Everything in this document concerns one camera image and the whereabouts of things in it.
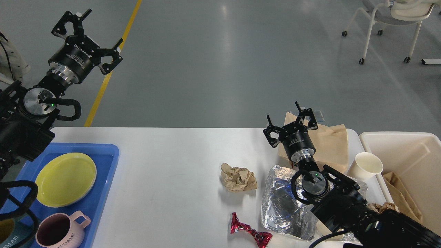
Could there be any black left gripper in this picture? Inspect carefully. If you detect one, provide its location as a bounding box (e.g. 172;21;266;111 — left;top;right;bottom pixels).
48;9;123;84

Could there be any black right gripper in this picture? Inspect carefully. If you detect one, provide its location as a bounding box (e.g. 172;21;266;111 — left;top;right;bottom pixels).
263;101;319;162

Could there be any brown paper bag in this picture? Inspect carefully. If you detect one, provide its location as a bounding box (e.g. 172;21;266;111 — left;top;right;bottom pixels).
279;113;349;173

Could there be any yellow plastic plate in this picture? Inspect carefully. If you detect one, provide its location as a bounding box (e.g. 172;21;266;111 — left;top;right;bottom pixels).
35;152;93;208

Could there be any pink ceramic mug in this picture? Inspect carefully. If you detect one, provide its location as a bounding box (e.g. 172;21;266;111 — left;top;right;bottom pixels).
35;210;91;248

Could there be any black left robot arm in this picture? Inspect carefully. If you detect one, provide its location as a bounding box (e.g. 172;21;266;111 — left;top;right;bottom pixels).
0;9;123;178

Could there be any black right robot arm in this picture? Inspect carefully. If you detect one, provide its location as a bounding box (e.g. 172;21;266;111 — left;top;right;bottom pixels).
263;102;441;248

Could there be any chair with beige coat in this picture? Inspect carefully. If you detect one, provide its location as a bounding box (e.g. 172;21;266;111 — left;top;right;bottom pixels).
0;32;31;85

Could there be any crumpled brown paper ball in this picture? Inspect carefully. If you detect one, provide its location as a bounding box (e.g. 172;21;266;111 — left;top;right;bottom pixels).
220;163;258;193

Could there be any upright white paper cup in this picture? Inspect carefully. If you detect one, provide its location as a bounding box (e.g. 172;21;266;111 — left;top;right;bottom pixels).
346;152;384;181

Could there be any lying white paper cup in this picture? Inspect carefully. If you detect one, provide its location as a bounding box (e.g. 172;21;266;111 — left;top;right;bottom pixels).
316;221;344;240

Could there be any crumpled brown paper right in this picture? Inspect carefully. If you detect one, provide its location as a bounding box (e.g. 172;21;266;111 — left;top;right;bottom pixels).
367;202;400;214

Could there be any red foil wrapper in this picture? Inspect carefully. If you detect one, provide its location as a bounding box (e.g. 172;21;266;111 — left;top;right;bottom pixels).
229;212;274;248

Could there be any white round plate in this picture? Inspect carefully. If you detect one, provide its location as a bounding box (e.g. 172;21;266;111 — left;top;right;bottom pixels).
74;161;97;203

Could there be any beige plastic bin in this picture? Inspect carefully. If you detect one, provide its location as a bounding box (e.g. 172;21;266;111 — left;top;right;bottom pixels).
359;132;441;235

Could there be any brown paper in bin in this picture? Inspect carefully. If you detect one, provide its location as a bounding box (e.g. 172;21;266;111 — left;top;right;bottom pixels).
382;172;423;224

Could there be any white chair base right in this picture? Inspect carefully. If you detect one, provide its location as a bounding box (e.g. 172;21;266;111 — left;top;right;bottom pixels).
421;59;441;65

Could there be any white office chair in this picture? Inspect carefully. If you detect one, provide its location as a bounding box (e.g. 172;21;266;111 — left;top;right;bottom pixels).
342;0;440;65

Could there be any blue ceramic mug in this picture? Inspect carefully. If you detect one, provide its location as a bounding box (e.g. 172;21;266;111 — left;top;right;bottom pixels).
0;218;33;248

